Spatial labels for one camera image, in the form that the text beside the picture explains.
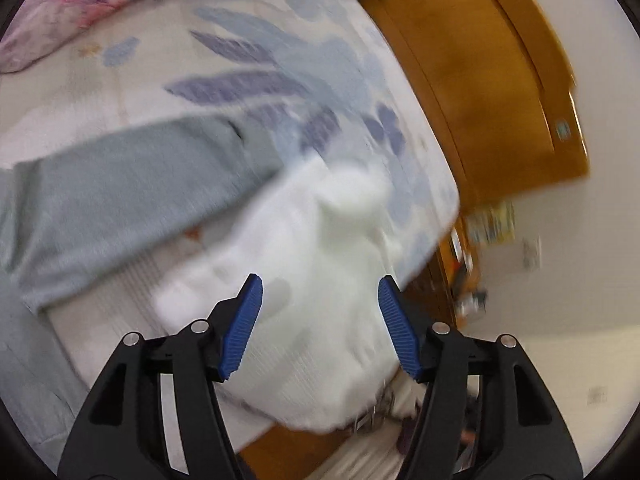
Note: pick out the white button jacket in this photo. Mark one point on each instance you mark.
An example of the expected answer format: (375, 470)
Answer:
(310, 260)

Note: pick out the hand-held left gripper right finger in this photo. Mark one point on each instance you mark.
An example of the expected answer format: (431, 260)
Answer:
(400, 330)

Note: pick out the purple floral quilt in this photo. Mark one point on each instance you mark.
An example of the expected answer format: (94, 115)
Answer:
(100, 0)

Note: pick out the bed with leaf-print sheet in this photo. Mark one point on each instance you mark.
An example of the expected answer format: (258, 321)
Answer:
(240, 55)

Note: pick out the white wall outlet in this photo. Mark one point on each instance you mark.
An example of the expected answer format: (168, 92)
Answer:
(531, 253)
(596, 396)

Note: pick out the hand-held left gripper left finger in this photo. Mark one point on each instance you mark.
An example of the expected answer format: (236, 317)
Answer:
(242, 330)

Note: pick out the wooden headboard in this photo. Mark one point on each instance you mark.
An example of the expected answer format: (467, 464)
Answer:
(480, 85)

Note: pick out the wooden nightstand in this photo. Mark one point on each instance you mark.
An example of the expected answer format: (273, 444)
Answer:
(462, 275)

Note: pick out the grey-green garment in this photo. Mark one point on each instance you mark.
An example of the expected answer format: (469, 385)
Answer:
(125, 195)

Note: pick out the yellow box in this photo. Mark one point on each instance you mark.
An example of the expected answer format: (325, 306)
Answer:
(492, 222)

